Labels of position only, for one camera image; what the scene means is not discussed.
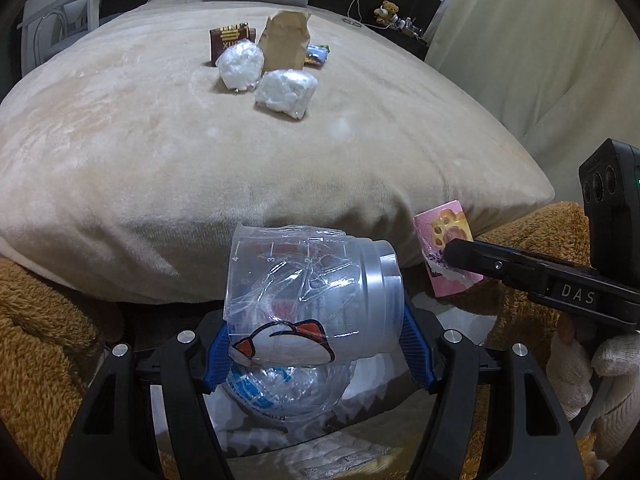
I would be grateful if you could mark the blue foil wrapper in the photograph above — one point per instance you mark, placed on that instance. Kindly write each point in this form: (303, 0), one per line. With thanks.
(317, 55)

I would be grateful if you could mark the eyeglasses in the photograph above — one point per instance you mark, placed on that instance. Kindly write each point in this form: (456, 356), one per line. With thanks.
(350, 21)

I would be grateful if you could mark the white wooden chair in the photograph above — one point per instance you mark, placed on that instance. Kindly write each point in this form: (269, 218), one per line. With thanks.
(92, 2)

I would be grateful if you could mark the clear bottle with blue label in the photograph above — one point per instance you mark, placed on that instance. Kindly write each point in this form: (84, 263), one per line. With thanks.
(285, 390)

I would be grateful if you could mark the clear plastic trash bag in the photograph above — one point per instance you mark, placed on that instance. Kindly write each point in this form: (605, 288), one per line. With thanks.
(300, 445)

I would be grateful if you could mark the brown fuzzy blanket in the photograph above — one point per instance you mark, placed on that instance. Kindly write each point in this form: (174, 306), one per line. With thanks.
(40, 335)

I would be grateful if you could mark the brown teddy bear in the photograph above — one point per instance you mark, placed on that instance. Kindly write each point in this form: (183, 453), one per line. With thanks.
(387, 12)

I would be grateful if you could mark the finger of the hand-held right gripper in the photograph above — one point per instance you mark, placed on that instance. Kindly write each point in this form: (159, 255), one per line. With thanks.
(492, 264)

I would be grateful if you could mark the white crumpled plastic bag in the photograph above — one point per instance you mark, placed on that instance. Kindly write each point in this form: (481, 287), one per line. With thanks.
(286, 92)
(241, 66)

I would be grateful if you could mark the brown paper bag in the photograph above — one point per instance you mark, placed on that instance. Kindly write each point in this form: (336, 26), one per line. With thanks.
(285, 40)

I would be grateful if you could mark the dark red box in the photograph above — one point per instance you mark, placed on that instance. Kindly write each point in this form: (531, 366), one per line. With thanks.
(227, 40)

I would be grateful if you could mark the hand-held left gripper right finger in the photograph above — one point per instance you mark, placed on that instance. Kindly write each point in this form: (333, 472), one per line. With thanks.
(412, 350)

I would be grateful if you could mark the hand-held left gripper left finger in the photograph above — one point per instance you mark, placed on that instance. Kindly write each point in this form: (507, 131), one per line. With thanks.
(217, 360)

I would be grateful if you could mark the crushed clear plastic cup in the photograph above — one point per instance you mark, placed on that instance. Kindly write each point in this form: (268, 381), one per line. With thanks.
(310, 290)

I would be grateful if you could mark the small bottles cluster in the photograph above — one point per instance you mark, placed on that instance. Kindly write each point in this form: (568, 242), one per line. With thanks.
(410, 27)

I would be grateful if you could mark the cream curtain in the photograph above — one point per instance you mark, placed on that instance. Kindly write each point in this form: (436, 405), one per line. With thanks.
(525, 60)

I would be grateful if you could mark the pink paper carton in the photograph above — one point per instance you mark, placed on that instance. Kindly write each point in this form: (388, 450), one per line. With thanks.
(442, 225)

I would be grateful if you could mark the person's right hand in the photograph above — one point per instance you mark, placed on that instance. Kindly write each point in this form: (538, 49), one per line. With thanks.
(615, 380)

